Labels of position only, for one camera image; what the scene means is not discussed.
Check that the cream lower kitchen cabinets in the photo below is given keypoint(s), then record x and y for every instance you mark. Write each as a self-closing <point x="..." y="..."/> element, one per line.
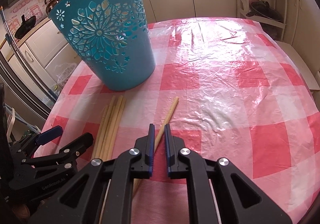
<point x="44" y="46"/>

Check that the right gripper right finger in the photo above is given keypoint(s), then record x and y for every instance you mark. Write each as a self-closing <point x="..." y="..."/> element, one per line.
<point x="218" y="191"/>

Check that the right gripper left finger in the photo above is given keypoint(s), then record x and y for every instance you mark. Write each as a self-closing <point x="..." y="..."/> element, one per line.
<point x="101" y="192"/>

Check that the black wok on stove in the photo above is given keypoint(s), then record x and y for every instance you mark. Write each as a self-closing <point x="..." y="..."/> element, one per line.
<point x="25" y="27"/>

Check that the metal kettle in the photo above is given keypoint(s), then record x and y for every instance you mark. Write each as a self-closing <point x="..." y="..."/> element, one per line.
<point x="50" y="5"/>

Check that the clear floral plastic container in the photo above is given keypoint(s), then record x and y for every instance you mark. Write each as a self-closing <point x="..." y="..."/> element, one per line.
<point x="62" y="73"/>

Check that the lone bamboo chopstick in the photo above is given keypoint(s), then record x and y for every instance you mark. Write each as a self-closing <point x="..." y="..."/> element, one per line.
<point x="158" y="137"/>

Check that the blue perforated plastic basket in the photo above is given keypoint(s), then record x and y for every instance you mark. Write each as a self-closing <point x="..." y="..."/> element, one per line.
<point x="110" y="36"/>

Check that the black pan on rack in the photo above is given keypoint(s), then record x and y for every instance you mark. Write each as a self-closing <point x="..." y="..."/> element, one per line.
<point x="264" y="10"/>

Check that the pink checkered plastic tablecloth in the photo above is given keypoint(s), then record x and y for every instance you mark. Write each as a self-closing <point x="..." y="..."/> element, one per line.
<point x="240" y="97"/>

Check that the white storage rack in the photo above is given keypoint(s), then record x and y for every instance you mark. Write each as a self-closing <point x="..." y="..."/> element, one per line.
<point x="276" y="29"/>

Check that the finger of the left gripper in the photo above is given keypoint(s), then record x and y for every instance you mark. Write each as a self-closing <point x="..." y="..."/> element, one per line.
<point x="67" y="154"/>
<point x="32" y="141"/>

